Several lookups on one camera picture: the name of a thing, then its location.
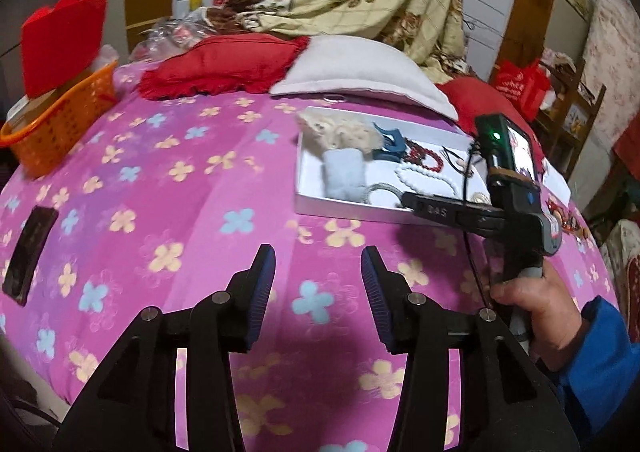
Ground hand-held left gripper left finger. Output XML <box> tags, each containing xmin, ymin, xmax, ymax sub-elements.
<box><xmin>60</xmin><ymin>243</ymin><xmax>277</xmax><ymax>452</ymax></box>

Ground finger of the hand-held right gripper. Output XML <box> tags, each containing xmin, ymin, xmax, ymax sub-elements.
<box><xmin>402</xmin><ymin>189</ymin><xmax>503</xmax><ymax>234</ymax></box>

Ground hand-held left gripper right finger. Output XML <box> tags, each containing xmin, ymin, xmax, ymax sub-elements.
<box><xmin>360</xmin><ymin>246</ymin><xmax>568</xmax><ymax>452</ymax></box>

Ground white pearl bracelet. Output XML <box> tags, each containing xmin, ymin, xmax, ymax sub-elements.
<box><xmin>395</xmin><ymin>163</ymin><xmax>458</xmax><ymax>195</ymax></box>

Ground red bead bracelet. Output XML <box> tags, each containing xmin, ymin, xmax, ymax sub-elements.
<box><xmin>407</xmin><ymin>142</ymin><xmax>446</xmax><ymax>172</ymax></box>

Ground silver bracelet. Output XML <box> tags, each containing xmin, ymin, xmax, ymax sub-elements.
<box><xmin>362</xmin><ymin>182</ymin><xmax>403</xmax><ymax>205</ymax></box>

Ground white shallow box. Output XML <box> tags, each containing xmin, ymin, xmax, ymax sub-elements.
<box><xmin>294</xmin><ymin>106</ymin><xmax>501</xmax><ymax>228</ymax></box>

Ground cream polka dot scrunchie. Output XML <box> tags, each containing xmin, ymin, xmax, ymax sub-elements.
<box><xmin>297</xmin><ymin>112</ymin><xmax>383</xmax><ymax>158</ymax></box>

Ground person's right hand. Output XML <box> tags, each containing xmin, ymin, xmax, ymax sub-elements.
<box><xmin>487</xmin><ymin>265</ymin><xmax>591</xmax><ymax>373</ymax></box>

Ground white card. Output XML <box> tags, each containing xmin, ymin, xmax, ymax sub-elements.
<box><xmin>540</xmin><ymin>159</ymin><xmax>572</xmax><ymax>200</ymax></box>

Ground blue hair claw clip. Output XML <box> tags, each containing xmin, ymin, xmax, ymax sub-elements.
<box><xmin>372</xmin><ymin>122</ymin><xmax>407</xmax><ymax>164</ymax></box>

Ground light blue fluffy scrunchie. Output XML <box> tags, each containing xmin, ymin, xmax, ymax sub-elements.
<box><xmin>321</xmin><ymin>148</ymin><xmax>368</xmax><ymax>201</ymax></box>

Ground wooden shelf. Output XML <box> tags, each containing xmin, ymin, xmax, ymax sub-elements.
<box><xmin>535</xmin><ymin>57</ymin><xmax>607</xmax><ymax>180</ymax></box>

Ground purple floral bedsheet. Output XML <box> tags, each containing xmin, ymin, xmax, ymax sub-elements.
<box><xmin>0</xmin><ymin>60</ymin><xmax>621</xmax><ymax>452</ymax></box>

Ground red ruffled pillow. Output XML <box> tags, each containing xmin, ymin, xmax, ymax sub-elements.
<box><xmin>437</xmin><ymin>77</ymin><xmax>546</xmax><ymax>168</ymax></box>
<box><xmin>138</xmin><ymin>35</ymin><xmax>311</xmax><ymax>100</ymax></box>

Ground red shopping bag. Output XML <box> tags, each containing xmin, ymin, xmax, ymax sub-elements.
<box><xmin>492</xmin><ymin>58</ymin><xmax>551</xmax><ymax>120</ymax></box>

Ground red hanging cloth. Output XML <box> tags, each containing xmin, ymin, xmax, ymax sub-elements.
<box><xmin>614</xmin><ymin>125</ymin><xmax>640</xmax><ymax>168</ymax></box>

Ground white pillow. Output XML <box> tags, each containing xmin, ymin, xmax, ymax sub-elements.
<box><xmin>269</xmin><ymin>35</ymin><xmax>458</xmax><ymax>120</ymax></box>

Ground black phone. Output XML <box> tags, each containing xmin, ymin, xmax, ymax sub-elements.
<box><xmin>2</xmin><ymin>206</ymin><xmax>60</xmax><ymax>307</ymax></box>

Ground orange plastic basket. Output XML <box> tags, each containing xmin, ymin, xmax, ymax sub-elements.
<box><xmin>0</xmin><ymin>60</ymin><xmax>119</xmax><ymax>179</ymax></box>

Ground clear plastic bag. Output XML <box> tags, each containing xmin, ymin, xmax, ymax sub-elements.
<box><xmin>131</xmin><ymin>7</ymin><xmax>226</xmax><ymax>63</ymax></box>

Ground red paper bag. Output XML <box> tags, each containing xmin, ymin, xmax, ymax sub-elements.
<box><xmin>21</xmin><ymin>0</ymin><xmax>109</xmax><ymax>98</ymax></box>

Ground black cable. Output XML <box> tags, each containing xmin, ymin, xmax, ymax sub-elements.
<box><xmin>460</xmin><ymin>142</ymin><xmax>493</xmax><ymax>308</ymax></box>

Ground floral wall cloth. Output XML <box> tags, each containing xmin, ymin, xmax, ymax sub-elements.
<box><xmin>582</xmin><ymin>0</ymin><xmax>640</xmax><ymax>98</ymax></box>

